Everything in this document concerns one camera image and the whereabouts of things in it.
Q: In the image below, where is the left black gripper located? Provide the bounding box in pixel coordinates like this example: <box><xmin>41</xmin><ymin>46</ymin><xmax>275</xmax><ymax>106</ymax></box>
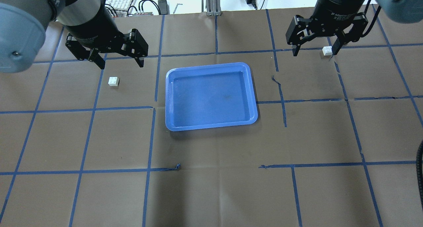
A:
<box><xmin>58</xmin><ymin>0</ymin><xmax>149</xmax><ymax>69</ymax></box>

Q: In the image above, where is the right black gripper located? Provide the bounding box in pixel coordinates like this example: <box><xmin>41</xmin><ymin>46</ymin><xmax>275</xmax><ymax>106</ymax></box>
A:
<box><xmin>286</xmin><ymin>0</ymin><xmax>368</xmax><ymax>57</ymax></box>

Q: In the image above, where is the white block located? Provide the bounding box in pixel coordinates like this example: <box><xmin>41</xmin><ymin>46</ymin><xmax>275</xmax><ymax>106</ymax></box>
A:
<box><xmin>108</xmin><ymin>77</ymin><xmax>120</xmax><ymax>87</ymax></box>
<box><xmin>322</xmin><ymin>46</ymin><xmax>333</xmax><ymax>56</ymax></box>

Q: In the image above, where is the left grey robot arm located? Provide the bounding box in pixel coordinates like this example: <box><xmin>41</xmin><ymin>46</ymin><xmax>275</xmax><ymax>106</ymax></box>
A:
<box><xmin>0</xmin><ymin>0</ymin><xmax>149</xmax><ymax>73</ymax></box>

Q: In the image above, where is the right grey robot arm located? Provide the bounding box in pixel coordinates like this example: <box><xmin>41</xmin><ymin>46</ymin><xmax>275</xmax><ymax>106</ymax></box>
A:
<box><xmin>286</xmin><ymin>0</ymin><xmax>422</xmax><ymax>56</ymax></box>

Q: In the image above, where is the blue plastic tray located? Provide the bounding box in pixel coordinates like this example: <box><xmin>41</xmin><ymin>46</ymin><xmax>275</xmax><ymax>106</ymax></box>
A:
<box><xmin>165</xmin><ymin>62</ymin><xmax>258</xmax><ymax>131</ymax></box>

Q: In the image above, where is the white keyboard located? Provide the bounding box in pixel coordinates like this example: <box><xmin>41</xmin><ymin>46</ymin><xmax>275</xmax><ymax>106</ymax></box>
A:
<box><xmin>106</xmin><ymin>0</ymin><xmax>135</xmax><ymax>12</ymax></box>

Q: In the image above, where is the black power adapter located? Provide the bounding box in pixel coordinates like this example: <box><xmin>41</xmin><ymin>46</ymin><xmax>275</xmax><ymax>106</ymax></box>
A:
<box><xmin>157</xmin><ymin>0</ymin><xmax>169</xmax><ymax>15</ymax></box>

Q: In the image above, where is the brown paper table cover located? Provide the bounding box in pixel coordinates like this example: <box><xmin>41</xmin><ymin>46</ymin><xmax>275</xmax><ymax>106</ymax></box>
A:
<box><xmin>0</xmin><ymin>8</ymin><xmax>422</xmax><ymax>227</ymax></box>

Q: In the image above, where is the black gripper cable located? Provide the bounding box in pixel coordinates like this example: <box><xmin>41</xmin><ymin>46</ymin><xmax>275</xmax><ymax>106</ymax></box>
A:
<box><xmin>361</xmin><ymin>0</ymin><xmax>382</xmax><ymax>37</ymax></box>

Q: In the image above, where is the aluminium frame post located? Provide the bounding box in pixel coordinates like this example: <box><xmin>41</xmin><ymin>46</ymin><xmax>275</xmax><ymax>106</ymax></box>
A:
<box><xmin>205</xmin><ymin>0</ymin><xmax>222</xmax><ymax>16</ymax></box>

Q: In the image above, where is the black corrugated cable hose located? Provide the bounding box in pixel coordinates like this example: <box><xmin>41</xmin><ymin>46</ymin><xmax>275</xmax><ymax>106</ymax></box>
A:
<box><xmin>416</xmin><ymin>139</ymin><xmax>423</xmax><ymax>227</ymax></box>

